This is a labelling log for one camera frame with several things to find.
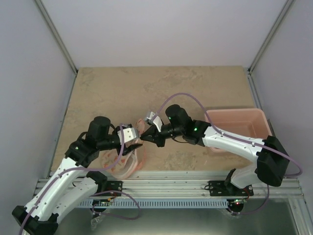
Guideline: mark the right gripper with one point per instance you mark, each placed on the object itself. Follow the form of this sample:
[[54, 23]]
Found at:
[[157, 139]]

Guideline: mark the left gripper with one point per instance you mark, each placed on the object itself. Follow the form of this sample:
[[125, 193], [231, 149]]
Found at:
[[127, 150]]

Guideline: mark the floral mesh laundry bag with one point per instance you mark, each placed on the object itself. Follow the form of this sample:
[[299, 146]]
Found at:
[[127, 165]]

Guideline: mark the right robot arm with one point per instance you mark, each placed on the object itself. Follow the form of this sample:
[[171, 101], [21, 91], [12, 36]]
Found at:
[[269, 160]]

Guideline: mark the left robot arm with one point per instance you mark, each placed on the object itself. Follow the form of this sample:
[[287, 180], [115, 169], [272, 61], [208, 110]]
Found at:
[[74, 181]]

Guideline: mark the pink plastic bin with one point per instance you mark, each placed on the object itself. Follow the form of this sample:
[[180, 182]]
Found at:
[[249, 122]]

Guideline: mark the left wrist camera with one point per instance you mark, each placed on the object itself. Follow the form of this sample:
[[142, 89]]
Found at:
[[128, 134]]

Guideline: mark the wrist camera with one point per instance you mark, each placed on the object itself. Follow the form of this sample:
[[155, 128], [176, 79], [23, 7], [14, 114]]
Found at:
[[153, 119], [128, 134]]

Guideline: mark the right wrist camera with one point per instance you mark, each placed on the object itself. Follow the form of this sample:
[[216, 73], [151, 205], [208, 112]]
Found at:
[[153, 119]]

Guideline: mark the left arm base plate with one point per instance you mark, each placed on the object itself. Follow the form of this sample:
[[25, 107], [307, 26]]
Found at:
[[110, 189]]

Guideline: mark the slotted cable duct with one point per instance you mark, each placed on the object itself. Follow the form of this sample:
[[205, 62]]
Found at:
[[126, 203]]

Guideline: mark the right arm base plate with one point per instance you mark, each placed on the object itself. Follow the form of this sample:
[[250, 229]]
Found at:
[[219, 188]]

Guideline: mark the left corner post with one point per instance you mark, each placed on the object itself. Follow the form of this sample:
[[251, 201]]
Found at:
[[52, 28]]

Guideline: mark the corner post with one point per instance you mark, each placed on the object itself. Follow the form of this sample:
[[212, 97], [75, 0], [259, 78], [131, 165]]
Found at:
[[52, 28], [271, 34]]

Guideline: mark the right corner post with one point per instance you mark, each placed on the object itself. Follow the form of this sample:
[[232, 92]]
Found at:
[[271, 34]]

